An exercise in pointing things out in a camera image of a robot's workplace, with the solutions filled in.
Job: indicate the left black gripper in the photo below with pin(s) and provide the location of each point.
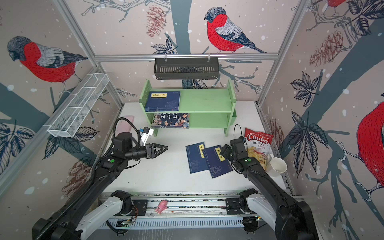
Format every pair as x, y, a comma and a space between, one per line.
151, 151

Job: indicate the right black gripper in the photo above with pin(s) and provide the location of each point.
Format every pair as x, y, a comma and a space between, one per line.
225, 150

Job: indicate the navy booklet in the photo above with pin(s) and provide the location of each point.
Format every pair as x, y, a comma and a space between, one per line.
163, 101
217, 164
196, 158

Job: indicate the illustrated Chinese history book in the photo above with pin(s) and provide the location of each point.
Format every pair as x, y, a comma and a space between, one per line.
171, 120

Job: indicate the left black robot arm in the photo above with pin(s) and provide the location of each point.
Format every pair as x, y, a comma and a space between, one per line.
72, 222

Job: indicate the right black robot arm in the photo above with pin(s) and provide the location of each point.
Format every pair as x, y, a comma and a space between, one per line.
289, 218

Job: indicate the red Chuba chips bag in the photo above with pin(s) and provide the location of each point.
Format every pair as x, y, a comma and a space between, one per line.
258, 145

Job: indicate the pink pencil case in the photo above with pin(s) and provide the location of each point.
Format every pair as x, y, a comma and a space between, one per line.
123, 126

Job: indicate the green wooden shelf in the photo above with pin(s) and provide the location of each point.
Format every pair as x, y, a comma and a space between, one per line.
208, 108

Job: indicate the pink pig toy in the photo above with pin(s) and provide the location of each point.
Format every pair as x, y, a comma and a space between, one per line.
161, 206

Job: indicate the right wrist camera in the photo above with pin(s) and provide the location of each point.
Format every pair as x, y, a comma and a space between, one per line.
239, 144

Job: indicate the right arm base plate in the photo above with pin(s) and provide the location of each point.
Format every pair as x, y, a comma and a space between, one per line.
233, 207

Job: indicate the aluminium mounting rail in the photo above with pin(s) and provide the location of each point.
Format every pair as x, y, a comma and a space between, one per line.
185, 204

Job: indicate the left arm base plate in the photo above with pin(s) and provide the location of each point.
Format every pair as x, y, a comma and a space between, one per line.
133, 208

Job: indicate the black hanging wire basket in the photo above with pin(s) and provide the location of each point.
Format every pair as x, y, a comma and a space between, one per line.
186, 68

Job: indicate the white mesh wall tray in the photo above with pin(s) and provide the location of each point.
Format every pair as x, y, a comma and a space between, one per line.
81, 102

